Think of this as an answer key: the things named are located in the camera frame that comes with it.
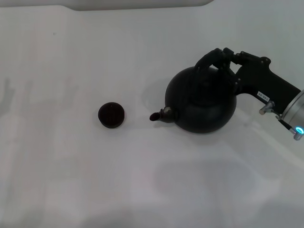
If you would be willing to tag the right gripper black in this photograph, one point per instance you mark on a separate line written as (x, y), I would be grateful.
(259, 76)

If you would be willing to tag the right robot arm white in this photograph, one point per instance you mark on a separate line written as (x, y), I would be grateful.
(295, 111)

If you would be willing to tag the right wrist silver connector plug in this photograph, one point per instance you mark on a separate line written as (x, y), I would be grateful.
(267, 108)

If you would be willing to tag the small dark teacup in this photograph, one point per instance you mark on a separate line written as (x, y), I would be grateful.
(111, 115)

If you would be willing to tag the black round teapot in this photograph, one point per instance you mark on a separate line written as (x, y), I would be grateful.
(204, 111)

